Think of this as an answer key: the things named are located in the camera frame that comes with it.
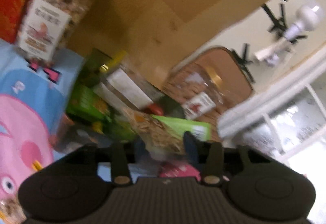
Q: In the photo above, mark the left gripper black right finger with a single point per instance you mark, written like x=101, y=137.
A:
x=207, y=157

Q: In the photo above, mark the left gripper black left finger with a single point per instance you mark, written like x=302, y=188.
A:
x=126, y=157

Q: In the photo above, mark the oat snack packet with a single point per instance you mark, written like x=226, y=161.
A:
x=161, y=141

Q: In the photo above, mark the green snack packet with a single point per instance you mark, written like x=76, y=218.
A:
x=200, y=130

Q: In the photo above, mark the black cardboard snack box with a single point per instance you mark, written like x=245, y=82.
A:
x=90, y=110

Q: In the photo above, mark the nut jar on brown mat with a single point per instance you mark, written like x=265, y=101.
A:
x=199, y=90

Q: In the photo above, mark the brown seat cushion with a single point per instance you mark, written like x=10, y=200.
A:
x=227, y=67

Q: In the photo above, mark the cartoon pig blanket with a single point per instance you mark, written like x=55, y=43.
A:
x=70, y=190

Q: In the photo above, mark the wood pattern board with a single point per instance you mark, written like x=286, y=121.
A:
x=157, y=34

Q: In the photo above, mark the nut jar beside red bag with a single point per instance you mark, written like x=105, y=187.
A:
x=47, y=26

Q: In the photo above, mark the white window frame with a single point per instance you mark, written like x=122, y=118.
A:
x=284, y=119

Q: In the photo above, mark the white wall plug adapter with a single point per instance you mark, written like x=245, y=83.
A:
x=269, y=54

